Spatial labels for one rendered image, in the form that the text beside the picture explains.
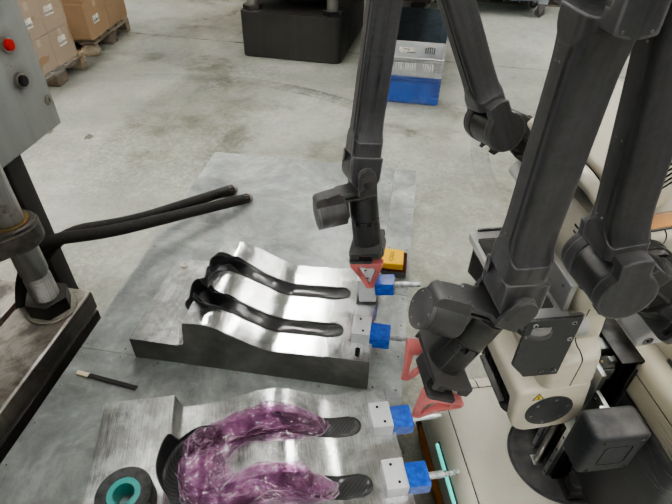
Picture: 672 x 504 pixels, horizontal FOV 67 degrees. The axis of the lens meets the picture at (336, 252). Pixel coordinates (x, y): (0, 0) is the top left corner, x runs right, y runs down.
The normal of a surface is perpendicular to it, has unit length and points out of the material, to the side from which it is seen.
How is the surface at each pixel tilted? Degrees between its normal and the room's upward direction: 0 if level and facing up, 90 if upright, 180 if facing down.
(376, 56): 79
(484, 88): 73
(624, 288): 90
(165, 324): 0
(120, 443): 0
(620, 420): 0
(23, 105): 90
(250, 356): 90
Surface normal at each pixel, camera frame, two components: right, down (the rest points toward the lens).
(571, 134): 0.07, 0.64
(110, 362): 0.02, -0.76
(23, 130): 0.99, 0.11
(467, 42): 0.21, 0.50
